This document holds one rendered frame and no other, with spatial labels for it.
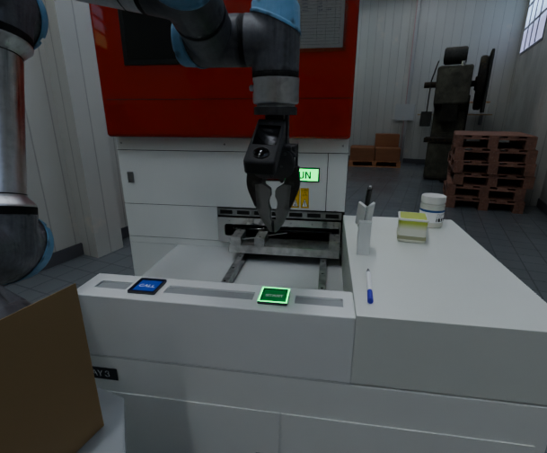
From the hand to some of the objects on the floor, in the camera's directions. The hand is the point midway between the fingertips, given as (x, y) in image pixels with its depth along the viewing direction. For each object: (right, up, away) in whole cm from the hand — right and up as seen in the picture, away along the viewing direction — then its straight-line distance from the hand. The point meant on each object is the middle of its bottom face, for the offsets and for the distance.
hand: (272, 226), depth 61 cm
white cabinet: (+6, -97, +59) cm, 114 cm away
